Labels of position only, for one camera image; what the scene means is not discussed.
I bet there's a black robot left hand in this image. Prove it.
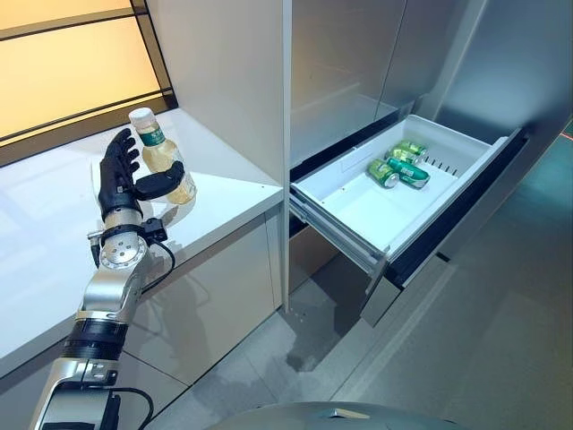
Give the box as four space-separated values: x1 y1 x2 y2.
97 127 186 224

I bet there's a black upper arm cable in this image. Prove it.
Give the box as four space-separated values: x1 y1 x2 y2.
109 386 156 430

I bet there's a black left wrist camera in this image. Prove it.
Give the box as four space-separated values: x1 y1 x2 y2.
141 217 169 244

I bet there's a white counter cabinet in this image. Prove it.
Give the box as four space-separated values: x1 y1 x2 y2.
0 108 286 391

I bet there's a yellow juice bottle white cap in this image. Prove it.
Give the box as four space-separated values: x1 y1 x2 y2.
128 107 199 206

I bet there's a metal drawer slide rail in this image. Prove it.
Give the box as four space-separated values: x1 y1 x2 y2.
287 180 389 280

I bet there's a light green drink can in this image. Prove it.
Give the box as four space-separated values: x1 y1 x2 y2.
366 159 401 188
386 139 429 165

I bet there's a dark green drink can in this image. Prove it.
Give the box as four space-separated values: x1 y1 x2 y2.
385 156 432 190

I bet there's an orange window dark frame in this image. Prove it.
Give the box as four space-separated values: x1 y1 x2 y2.
0 0 176 156

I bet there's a tall white side panel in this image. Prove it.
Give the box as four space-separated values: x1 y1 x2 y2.
146 0 294 311

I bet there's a white plastic drawer bin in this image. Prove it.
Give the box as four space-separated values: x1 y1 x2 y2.
289 113 510 266

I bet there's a grey robot torso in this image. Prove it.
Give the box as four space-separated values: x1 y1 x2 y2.
212 400 463 430

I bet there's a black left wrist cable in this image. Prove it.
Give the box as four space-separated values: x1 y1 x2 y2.
141 240 177 293

